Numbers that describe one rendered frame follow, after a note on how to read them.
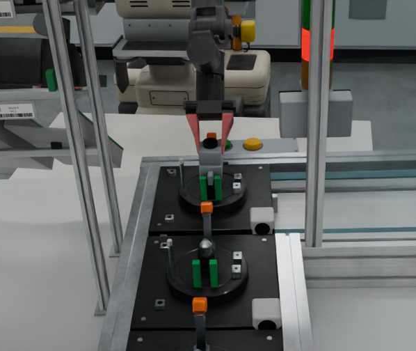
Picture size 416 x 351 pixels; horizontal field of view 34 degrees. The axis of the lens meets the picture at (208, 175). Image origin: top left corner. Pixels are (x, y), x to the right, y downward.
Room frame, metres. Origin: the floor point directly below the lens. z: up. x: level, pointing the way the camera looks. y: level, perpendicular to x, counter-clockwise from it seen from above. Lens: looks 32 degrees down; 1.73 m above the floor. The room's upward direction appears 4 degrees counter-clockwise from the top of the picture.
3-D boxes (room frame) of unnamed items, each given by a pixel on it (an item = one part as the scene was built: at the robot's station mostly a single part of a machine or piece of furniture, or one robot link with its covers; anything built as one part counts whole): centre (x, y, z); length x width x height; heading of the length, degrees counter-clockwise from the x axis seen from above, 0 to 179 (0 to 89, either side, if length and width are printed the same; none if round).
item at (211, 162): (1.13, -0.01, 1.06); 0.08 x 0.04 x 0.07; 175
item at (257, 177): (1.14, -0.01, 0.96); 0.24 x 0.24 x 0.02; 86
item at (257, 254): (0.89, 0.01, 1.01); 0.24 x 0.24 x 0.13; 86
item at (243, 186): (1.14, -0.01, 0.98); 0.14 x 0.14 x 0.02
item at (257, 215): (1.04, -0.10, 0.97); 0.05 x 0.05 x 0.04; 86
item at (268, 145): (1.35, -0.11, 0.93); 0.21 x 0.07 x 0.06; 86
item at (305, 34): (1.01, -0.19, 1.33); 0.05 x 0.05 x 0.05
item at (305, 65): (1.01, -0.19, 1.28); 0.05 x 0.05 x 0.05
